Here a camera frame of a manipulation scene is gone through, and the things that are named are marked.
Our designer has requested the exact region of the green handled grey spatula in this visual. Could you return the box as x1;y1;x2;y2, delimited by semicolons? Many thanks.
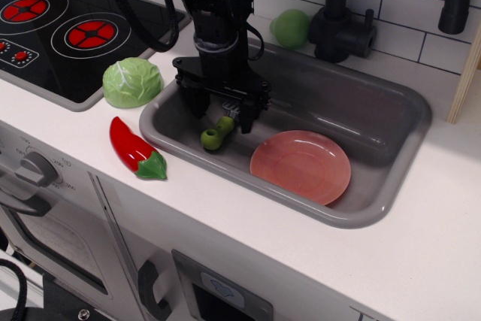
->
200;101;240;151

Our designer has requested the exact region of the black cable bottom left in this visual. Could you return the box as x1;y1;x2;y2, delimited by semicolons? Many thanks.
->
0;257;28;321

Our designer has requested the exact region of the grey oven door handle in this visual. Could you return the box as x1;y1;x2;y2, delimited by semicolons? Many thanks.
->
1;171;52;217

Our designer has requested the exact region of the black toy stovetop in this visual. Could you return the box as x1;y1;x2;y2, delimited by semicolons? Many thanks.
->
1;0;154;111

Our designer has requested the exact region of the red toy chili pepper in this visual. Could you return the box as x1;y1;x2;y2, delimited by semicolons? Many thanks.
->
110;117;167;180

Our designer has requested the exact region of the toy oven door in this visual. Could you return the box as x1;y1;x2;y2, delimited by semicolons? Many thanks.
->
1;186;144;320

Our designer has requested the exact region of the pink plate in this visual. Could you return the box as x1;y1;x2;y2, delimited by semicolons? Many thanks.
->
250;130;351;205

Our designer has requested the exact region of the green toy cabbage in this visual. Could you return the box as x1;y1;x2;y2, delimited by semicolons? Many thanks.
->
102;57;164;108

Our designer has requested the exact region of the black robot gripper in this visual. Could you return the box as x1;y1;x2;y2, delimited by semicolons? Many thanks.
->
173;33;271;134

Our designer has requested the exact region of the grey plastic sink basin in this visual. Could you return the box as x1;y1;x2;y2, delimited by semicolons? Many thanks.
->
140;45;431;229

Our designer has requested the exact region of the black braided cable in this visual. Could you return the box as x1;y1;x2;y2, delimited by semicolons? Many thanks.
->
98;0;180;53

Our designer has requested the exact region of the wooden side panel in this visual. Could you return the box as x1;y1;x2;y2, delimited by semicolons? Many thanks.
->
446;39;480;124

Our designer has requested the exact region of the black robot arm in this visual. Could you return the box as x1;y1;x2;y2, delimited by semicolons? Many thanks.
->
173;0;271;134

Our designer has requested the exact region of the light green toy fruit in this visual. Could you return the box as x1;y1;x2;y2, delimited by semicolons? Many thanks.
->
270;9;310;50

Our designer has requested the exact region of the grey oven knob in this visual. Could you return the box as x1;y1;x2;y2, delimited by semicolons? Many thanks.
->
14;152;58;187

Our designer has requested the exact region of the black toy faucet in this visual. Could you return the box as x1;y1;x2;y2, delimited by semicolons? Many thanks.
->
308;0;471;64

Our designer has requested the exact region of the dark grey cabinet handle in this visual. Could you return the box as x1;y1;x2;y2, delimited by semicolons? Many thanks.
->
138;260;172;321

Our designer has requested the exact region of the dishwasher control panel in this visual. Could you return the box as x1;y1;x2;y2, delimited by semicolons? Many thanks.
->
171;250;274;321

